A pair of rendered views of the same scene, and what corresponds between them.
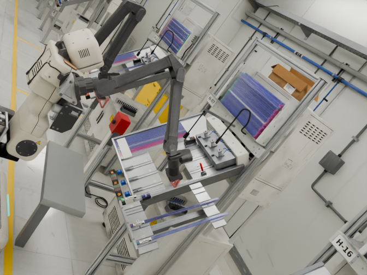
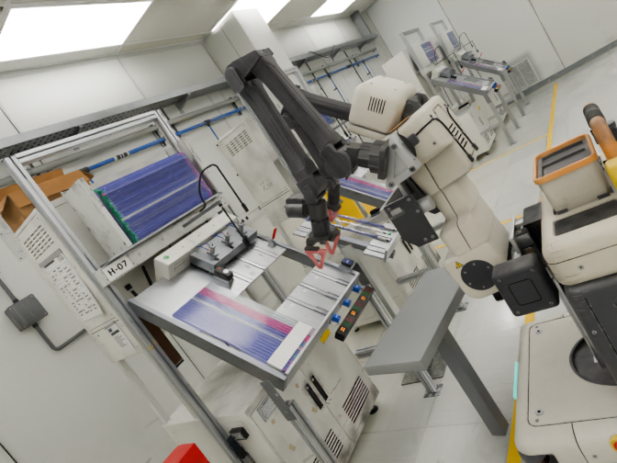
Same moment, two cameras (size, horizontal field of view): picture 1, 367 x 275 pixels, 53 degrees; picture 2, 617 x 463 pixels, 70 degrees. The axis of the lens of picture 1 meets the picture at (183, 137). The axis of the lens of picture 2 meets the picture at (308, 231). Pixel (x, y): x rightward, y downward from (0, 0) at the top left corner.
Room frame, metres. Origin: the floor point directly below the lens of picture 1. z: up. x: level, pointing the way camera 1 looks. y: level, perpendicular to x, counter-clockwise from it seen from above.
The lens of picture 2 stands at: (2.50, 1.86, 1.31)
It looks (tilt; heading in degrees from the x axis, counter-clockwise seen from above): 9 degrees down; 255
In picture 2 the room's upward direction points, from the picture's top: 34 degrees counter-clockwise
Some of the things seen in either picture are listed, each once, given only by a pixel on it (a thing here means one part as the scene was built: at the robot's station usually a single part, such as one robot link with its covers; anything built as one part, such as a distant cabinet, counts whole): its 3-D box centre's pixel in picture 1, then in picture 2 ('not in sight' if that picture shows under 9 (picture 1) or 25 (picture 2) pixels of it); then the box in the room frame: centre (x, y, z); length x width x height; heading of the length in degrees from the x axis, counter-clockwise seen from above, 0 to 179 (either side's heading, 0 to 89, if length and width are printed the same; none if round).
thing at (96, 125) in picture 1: (125, 103); not in sight; (3.63, 0.69, 0.66); 1.01 x 0.73 x 1.31; 127
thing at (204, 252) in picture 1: (161, 231); (279, 412); (2.58, -0.31, 0.31); 0.70 x 0.65 x 0.62; 37
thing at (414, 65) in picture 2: not in sight; (439, 97); (-1.43, -3.29, 0.95); 1.36 x 0.82 x 1.90; 127
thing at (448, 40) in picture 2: not in sight; (460, 78); (-2.61, -4.14, 0.95); 1.36 x 0.82 x 1.90; 127
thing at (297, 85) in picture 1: (299, 83); (69, 179); (2.72, -0.42, 1.82); 0.68 x 0.30 x 0.20; 37
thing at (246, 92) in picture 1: (253, 106); (154, 197); (2.46, -0.25, 1.52); 0.51 x 0.13 x 0.27; 37
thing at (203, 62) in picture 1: (156, 88); not in sight; (3.76, 0.53, 0.95); 1.35 x 0.82 x 1.90; 127
